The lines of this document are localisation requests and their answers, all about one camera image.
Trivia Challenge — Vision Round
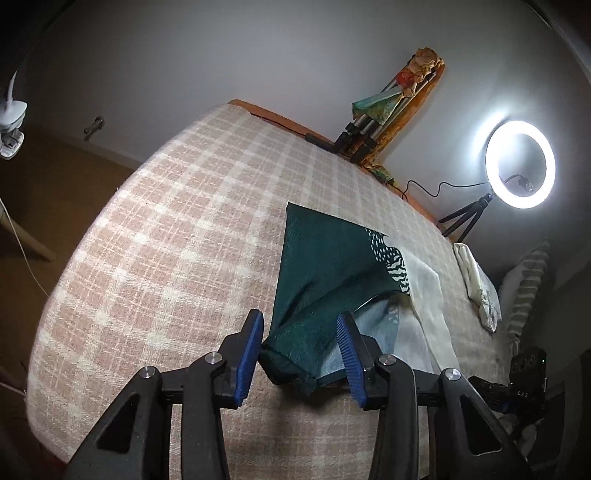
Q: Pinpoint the pink checked blanket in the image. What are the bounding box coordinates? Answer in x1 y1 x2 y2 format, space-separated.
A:
27 102 522 480

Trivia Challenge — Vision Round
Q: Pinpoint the folded cream garment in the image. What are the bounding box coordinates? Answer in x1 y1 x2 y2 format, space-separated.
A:
452 242 503 332

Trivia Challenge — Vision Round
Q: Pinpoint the white clip lamp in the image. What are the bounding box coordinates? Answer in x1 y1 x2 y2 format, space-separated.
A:
0 69 29 160

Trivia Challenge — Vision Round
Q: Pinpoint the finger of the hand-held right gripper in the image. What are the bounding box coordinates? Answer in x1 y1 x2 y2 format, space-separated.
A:
468 376 513 414

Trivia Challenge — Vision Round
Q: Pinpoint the green cream tree print t-shirt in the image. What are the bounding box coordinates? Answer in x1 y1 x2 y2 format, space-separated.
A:
259 202 455 398

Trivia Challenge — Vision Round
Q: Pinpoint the small black tripod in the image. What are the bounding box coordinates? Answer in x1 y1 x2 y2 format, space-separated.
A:
438 194 494 241

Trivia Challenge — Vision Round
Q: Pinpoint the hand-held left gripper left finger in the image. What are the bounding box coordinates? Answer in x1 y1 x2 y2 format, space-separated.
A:
62 308 265 480

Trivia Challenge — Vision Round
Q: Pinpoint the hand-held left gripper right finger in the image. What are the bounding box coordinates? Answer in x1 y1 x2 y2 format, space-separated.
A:
336 311 536 480

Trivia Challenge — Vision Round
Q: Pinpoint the black power cable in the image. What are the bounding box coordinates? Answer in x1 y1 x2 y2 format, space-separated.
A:
388 181 488 200

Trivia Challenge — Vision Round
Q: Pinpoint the green striped pillow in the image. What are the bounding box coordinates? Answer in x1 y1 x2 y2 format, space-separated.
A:
499 237 552 344

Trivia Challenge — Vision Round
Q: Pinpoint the white ring light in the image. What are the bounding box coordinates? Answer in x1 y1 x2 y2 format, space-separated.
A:
484 120 556 209

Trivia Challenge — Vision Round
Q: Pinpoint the silver folded tripod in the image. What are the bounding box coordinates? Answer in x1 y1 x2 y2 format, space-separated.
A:
335 69 437 163

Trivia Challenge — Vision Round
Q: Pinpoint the white lamp cable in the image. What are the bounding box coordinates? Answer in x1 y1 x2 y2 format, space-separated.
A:
0 198 49 296

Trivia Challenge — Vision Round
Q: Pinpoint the black slim bar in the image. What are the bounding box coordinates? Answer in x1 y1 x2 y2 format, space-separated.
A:
305 133 339 151

